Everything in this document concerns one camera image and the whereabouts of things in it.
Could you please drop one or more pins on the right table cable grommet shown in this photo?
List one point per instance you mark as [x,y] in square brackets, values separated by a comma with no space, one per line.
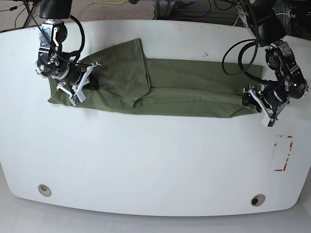
[258,200]

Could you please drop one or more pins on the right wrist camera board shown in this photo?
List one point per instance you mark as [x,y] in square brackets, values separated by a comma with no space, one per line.
[78,98]

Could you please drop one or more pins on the green t-shirt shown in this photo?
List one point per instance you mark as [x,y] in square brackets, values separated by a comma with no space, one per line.
[131,83]

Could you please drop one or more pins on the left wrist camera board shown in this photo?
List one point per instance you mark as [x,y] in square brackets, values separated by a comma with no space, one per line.
[268,122]

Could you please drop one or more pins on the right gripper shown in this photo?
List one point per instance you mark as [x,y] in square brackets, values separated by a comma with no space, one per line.
[78,79]

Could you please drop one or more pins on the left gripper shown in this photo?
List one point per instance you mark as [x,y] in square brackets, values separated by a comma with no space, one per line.
[262,100]

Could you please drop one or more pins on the left table cable grommet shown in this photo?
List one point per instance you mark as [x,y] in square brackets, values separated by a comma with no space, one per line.
[44,190]

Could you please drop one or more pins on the table cable grommet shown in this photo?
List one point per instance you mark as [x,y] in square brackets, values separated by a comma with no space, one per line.
[258,200]
[44,190]

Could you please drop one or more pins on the red tape rectangle marking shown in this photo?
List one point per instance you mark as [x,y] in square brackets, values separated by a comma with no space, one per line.
[281,152]

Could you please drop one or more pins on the black tripod stand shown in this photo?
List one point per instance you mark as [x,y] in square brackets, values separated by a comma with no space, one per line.
[30,5]

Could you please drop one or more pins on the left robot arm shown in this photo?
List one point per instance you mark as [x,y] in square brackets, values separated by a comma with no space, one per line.
[260,19]

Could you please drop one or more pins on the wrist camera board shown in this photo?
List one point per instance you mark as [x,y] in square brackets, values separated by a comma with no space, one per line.
[268,122]
[78,98]

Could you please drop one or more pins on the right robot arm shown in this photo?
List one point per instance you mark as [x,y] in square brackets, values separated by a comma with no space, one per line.
[66,75]

